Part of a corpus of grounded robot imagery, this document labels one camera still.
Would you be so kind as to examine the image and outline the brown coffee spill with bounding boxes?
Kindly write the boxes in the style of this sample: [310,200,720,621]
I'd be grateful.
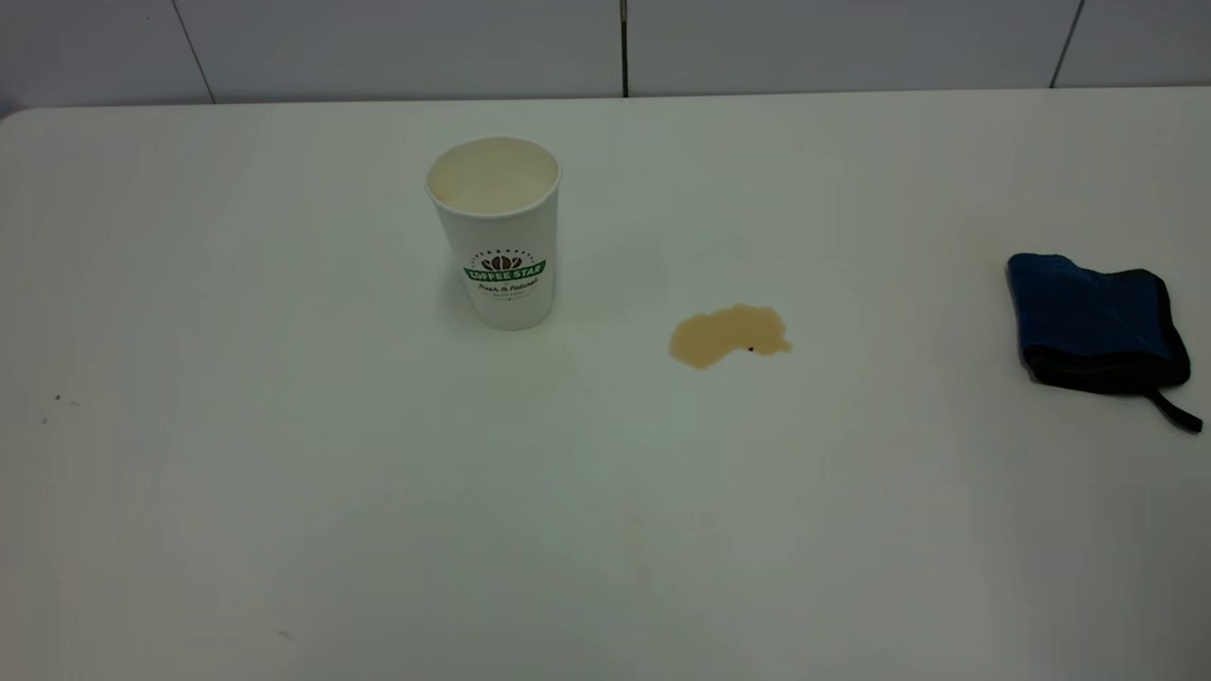
[669,303,794,370]

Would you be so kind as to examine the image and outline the white paper coffee cup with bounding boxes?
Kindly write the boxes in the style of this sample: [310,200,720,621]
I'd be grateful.
[425,136,562,332]

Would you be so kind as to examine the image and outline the blue cloth with black trim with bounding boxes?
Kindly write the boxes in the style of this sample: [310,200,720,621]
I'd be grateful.
[1006,252,1204,435]

